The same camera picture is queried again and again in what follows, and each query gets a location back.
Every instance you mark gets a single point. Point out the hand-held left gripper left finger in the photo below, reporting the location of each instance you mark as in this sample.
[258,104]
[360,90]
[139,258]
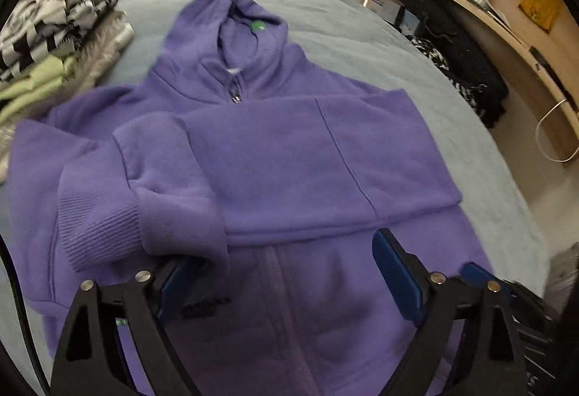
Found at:
[174,289]

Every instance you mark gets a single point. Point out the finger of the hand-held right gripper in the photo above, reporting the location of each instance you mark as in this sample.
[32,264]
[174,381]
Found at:
[475,273]

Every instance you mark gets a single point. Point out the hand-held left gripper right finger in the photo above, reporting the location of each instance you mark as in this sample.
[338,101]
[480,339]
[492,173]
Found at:
[394,274]

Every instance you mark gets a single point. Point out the purple zip hoodie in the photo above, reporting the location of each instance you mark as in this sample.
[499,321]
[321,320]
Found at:
[271,151]

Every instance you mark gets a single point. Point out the grey fleece blanket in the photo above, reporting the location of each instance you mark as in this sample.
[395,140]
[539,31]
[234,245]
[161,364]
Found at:
[384,61]

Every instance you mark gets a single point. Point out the black slim device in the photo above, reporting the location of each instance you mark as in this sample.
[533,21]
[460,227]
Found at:
[543,61]

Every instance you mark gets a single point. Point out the black white splotched garment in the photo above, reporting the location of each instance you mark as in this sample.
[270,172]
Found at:
[429,50]

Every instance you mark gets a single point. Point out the light green garment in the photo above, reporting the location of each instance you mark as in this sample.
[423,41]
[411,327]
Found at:
[40,79]

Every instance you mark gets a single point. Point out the grey furry cloth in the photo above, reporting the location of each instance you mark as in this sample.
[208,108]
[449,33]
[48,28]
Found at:
[108,45]

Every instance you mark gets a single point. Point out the white cardboard box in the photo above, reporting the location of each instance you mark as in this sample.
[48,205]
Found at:
[384,7]

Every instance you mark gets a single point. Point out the black bag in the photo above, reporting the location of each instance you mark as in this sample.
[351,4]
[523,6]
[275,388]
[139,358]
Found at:
[420,0]

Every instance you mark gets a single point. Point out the yellow cloth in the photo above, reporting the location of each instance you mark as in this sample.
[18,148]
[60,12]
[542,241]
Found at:
[540,4]

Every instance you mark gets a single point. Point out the black and white patterned cloth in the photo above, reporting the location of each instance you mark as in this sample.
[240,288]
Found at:
[54,16]

